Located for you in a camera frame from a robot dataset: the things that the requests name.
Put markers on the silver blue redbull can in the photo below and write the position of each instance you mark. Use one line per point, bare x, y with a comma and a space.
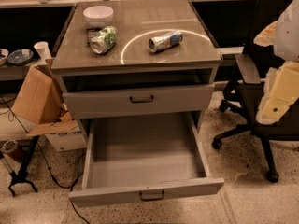
166, 41

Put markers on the grey middle drawer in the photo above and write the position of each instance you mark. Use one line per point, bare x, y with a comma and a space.
158, 100

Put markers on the white paper cup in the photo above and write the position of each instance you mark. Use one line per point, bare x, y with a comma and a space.
42, 49

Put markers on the open grey bottom drawer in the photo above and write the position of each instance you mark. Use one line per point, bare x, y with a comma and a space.
144, 159

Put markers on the black tripod stand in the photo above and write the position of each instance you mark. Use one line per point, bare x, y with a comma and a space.
21, 175

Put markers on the dark blue plate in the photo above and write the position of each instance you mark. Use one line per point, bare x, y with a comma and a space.
20, 57

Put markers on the grey bowl at left edge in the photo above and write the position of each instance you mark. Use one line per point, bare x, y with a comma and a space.
3, 56

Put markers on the brown cup on floor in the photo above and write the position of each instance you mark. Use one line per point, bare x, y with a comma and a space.
14, 150

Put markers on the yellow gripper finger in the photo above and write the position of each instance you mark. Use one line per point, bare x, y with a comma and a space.
280, 91

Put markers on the white bowl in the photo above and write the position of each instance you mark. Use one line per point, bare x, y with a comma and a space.
98, 16

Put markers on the grey drawer cabinet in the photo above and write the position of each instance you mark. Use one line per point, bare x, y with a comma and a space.
129, 64

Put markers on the white printed cardboard box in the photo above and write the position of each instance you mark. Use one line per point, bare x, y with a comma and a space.
67, 140

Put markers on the black office chair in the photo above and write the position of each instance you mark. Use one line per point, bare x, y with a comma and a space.
245, 88

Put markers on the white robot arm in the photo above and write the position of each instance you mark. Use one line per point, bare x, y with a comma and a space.
283, 34

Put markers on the green crushed can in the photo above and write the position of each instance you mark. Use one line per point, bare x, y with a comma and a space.
102, 41

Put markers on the brown cardboard box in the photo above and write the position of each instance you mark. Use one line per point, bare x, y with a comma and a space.
39, 101

